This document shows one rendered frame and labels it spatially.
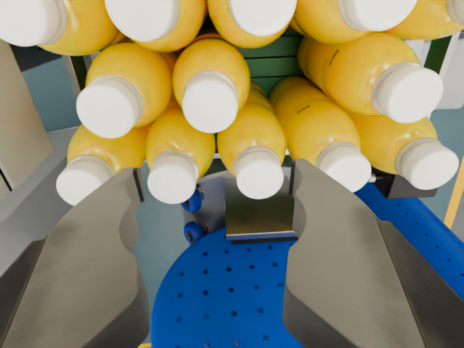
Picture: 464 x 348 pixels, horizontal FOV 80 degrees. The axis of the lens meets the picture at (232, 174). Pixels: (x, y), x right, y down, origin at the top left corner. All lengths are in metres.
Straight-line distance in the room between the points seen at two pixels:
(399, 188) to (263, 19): 0.31
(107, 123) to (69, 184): 0.06
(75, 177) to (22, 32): 0.10
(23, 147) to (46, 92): 1.22
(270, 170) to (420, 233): 0.72
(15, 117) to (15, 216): 0.68
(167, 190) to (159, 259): 1.77
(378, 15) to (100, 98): 0.18
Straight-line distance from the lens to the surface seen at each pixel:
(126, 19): 0.20
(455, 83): 0.59
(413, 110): 0.25
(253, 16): 0.19
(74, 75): 0.36
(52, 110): 1.57
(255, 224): 0.35
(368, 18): 0.21
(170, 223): 1.76
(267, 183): 0.23
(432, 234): 0.92
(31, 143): 0.35
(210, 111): 0.20
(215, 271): 0.39
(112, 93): 0.21
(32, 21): 0.22
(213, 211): 0.48
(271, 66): 0.41
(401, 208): 0.98
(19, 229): 1.00
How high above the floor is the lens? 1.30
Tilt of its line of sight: 58 degrees down
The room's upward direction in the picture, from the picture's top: 175 degrees clockwise
